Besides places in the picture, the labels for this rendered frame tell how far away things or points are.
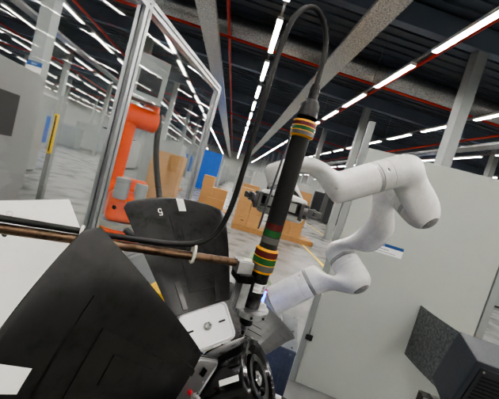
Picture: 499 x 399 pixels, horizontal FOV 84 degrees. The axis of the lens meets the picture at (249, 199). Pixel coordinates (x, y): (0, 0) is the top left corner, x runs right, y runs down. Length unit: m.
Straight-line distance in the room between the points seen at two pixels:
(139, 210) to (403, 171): 0.67
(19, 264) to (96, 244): 0.32
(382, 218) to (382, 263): 1.37
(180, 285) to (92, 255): 0.27
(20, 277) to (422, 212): 0.96
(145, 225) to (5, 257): 0.21
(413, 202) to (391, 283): 1.59
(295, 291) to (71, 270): 1.03
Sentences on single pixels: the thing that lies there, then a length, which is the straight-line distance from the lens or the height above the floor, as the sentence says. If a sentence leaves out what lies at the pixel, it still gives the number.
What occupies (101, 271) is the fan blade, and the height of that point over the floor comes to 1.40.
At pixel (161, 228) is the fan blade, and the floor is 1.38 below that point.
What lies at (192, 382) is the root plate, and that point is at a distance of 0.44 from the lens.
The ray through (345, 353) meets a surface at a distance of 2.65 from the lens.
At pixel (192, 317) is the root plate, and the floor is 1.26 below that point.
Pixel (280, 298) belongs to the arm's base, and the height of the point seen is 1.07.
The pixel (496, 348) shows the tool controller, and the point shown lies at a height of 1.25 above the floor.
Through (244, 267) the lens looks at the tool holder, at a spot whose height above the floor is 1.36.
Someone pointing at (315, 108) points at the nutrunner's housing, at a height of 1.66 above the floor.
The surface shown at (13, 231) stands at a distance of 0.47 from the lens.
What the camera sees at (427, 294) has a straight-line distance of 2.58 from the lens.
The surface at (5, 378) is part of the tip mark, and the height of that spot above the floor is 1.34.
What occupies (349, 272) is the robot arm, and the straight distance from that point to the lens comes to 1.19.
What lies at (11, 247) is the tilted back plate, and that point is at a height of 1.30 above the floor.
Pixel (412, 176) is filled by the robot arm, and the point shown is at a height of 1.64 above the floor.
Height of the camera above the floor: 1.51
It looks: 4 degrees down
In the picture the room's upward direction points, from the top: 16 degrees clockwise
